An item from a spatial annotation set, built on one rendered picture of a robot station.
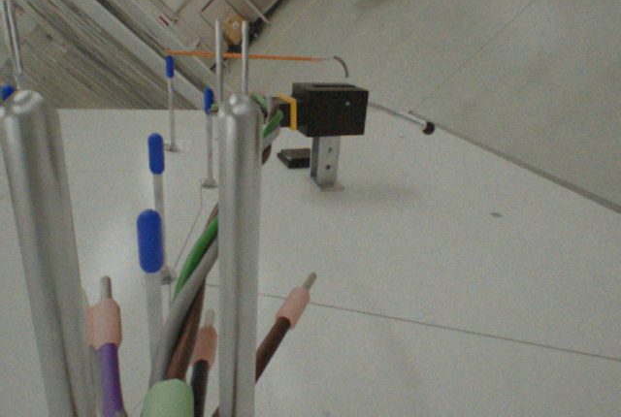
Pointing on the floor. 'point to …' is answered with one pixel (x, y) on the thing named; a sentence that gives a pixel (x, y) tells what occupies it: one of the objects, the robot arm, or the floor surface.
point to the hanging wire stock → (92, 62)
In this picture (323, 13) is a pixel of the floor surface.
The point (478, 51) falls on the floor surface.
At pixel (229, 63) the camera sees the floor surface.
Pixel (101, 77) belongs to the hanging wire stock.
